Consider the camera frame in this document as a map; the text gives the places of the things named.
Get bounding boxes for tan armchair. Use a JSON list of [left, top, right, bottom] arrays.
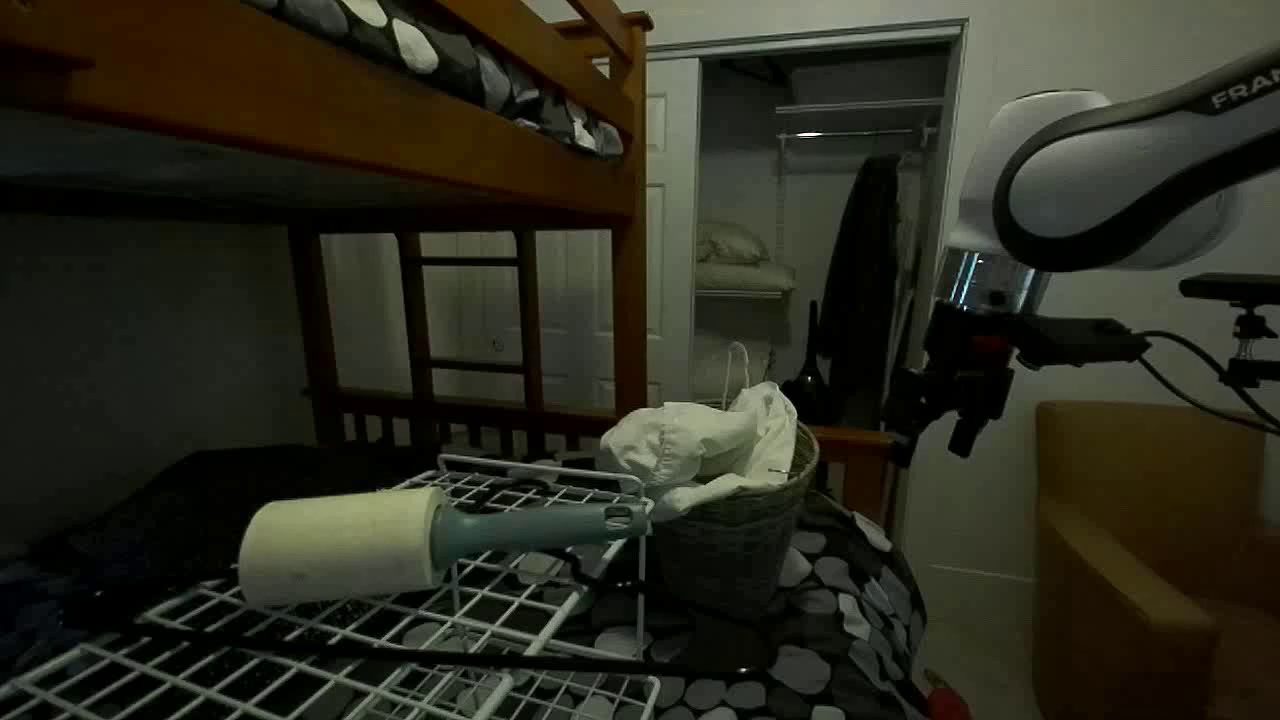
[[1033, 398, 1280, 720]]

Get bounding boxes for white cloth in basket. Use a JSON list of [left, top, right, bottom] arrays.
[[599, 380, 801, 514]]

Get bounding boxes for pebble pattern bedspread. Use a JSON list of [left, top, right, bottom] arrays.
[[0, 485, 935, 720]]

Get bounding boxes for folded white linens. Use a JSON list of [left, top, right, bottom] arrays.
[[697, 220, 795, 297]]

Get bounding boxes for upper bunk pebble mattress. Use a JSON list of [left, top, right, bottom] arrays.
[[249, 0, 625, 159]]

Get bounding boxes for closet shelf with rod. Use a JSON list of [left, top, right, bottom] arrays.
[[772, 96, 945, 149]]

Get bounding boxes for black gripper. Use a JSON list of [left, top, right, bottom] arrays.
[[886, 303, 1149, 462]]

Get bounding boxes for black camera on stand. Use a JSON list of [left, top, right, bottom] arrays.
[[1181, 273, 1280, 386]]

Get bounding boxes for black cable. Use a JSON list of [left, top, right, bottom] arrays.
[[1134, 322, 1280, 438]]

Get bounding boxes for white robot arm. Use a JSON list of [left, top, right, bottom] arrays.
[[886, 48, 1280, 469]]

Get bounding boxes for grey woven basket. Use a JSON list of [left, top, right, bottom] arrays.
[[652, 428, 821, 623]]

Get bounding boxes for dark hanging jacket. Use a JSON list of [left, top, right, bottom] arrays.
[[821, 157, 897, 428]]

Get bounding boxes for wooden bunk bed frame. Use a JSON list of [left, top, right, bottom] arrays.
[[0, 0, 652, 445]]

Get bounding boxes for white wire rack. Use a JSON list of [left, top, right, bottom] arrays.
[[0, 447, 670, 720]]

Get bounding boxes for lint roller with teal handle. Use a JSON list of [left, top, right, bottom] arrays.
[[238, 487, 652, 606]]

